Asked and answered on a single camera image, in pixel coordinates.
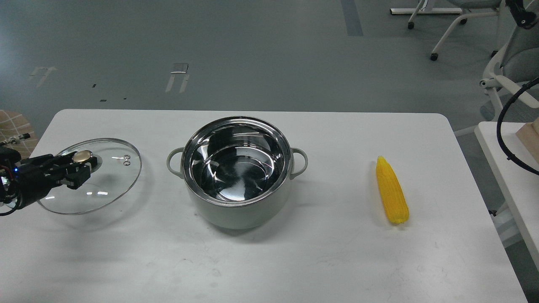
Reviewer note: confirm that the glass pot lid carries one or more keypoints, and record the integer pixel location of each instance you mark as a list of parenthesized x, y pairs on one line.
[(118, 167)]

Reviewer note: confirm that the grey white office chair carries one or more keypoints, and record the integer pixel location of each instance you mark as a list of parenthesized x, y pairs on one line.
[(515, 64)]

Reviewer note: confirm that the grey steel cooking pot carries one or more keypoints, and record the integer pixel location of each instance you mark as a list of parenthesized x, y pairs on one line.
[(238, 171)]

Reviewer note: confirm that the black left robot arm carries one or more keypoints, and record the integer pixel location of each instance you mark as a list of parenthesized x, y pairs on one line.
[(10, 159)]

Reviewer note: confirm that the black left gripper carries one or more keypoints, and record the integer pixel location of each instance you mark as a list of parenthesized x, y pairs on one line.
[(33, 181)]

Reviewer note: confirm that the white side table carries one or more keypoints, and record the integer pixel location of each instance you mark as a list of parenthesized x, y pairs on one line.
[(519, 214)]

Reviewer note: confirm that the yellow corn cob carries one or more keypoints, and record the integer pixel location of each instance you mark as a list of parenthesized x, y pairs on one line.
[(391, 193)]

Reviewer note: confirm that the wooden block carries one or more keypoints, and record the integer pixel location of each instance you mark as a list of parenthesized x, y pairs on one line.
[(528, 135)]

